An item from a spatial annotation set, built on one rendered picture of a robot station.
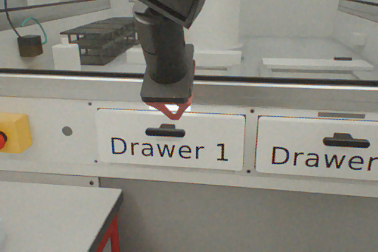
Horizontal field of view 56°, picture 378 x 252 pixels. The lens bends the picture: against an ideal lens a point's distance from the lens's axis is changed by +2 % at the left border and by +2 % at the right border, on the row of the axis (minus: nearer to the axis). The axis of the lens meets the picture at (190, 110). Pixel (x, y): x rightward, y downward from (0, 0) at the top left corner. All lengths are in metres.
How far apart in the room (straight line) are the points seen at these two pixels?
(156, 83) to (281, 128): 0.28
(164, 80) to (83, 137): 0.33
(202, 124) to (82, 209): 0.28
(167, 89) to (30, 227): 0.37
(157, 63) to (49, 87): 0.35
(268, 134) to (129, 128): 0.27
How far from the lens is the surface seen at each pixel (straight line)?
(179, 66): 0.47
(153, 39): 0.43
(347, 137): 0.67
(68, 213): 0.72
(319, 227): 0.83
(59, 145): 0.80
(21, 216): 0.75
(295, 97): 0.67
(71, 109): 0.75
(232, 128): 0.67
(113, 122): 0.71
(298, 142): 0.68
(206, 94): 0.67
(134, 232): 0.87
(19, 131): 0.78
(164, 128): 0.65
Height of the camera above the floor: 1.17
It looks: 20 degrees down
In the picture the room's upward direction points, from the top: straight up
